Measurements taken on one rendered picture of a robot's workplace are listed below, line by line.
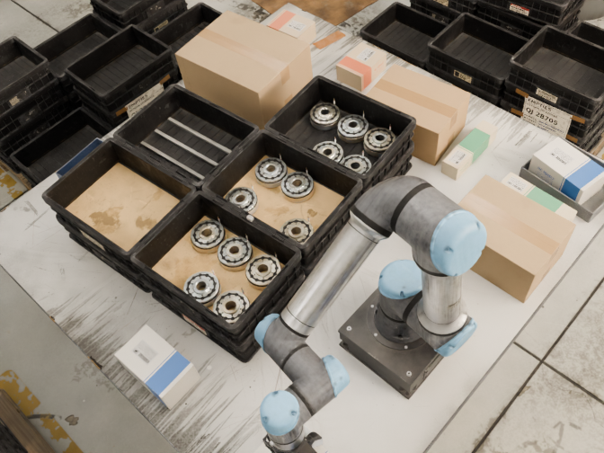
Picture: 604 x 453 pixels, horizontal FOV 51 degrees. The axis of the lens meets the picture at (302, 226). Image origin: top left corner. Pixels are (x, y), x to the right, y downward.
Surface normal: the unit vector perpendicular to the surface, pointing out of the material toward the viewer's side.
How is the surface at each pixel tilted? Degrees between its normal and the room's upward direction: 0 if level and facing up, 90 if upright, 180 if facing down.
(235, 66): 0
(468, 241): 82
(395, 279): 10
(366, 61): 0
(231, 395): 0
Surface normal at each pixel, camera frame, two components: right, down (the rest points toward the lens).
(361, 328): -0.12, -0.58
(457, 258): 0.61, 0.50
